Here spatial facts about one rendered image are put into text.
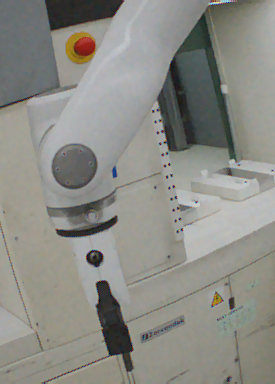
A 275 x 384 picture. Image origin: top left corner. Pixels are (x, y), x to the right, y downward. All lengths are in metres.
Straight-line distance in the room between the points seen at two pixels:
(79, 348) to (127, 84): 0.79
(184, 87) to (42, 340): 1.36
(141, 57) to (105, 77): 0.06
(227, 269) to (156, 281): 0.18
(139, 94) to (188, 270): 0.82
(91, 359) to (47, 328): 0.13
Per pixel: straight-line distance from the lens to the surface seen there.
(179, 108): 2.54
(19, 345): 1.38
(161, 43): 0.81
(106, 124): 0.74
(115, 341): 0.88
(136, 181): 1.44
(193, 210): 1.76
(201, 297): 1.57
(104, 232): 0.84
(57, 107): 0.81
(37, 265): 1.35
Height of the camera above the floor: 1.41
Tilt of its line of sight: 15 degrees down
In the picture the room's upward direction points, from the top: 12 degrees counter-clockwise
